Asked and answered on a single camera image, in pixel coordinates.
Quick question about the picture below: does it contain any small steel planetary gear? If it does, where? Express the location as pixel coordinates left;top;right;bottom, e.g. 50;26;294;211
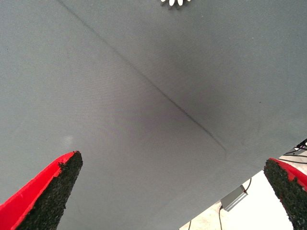
159;0;193;11

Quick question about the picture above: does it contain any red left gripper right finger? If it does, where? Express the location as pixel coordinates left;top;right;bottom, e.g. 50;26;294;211
263;157;307;230

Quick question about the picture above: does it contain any grey power adapter box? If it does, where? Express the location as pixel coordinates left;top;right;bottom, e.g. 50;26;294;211
220;185;249;212

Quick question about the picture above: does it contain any black floor cable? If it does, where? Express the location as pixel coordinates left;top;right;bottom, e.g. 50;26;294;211
278;138;307;166

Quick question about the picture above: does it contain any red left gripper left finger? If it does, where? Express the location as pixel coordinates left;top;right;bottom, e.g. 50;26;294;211
0;150;83;230

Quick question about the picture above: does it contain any thin black adapter cable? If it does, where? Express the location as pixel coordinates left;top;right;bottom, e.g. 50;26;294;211
241;177;252;195
217;203;224;230

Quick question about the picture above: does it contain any dark grey table cloth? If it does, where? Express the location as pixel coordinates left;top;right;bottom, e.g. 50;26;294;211
0;0;307;230

